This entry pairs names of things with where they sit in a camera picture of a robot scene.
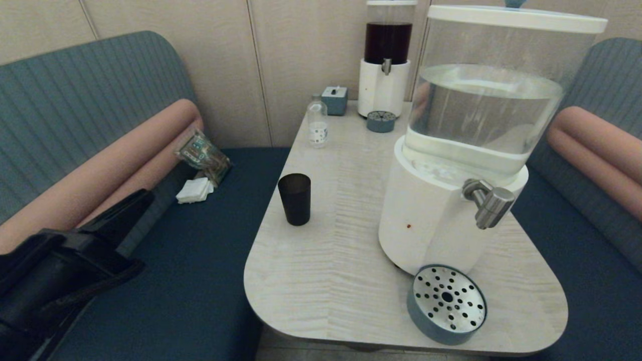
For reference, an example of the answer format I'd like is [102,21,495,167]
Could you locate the black plastic cup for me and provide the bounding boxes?
[278,173,311,226]

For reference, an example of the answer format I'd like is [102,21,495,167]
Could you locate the large steel dispenser tap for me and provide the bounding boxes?
[462,179,516,230]

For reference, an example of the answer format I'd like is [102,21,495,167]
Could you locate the small clear plastic bottle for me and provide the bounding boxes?
[307,95,329,148]

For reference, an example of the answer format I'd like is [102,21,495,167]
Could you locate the blue-grey tissue box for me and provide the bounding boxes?
[322,86,349,116]

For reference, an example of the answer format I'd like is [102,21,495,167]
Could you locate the small blue drip tray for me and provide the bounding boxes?
[367,110,396,133]

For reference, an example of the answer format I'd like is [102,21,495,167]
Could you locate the small dark drink dispenser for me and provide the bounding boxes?
[358,0,418,119]

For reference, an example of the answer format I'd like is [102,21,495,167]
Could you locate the large clear water dispenser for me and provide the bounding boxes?
[379,0,608,276]

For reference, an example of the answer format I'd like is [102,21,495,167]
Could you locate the green brown snack packet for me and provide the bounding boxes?
[176,129,232,186]

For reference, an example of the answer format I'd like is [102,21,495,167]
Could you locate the white napkin stack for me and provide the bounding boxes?
[176,176,215,204]

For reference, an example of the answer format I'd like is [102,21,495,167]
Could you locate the large blue steel drip tray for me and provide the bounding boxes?
[407,265,488,346]

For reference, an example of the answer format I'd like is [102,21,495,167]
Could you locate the pink bolster cushion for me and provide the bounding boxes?
[0,99,205,254]
[547,106,642,223]

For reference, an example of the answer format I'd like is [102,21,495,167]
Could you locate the teal bench sofa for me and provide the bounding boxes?
[0,31,291,361]
[492,37,642,361]

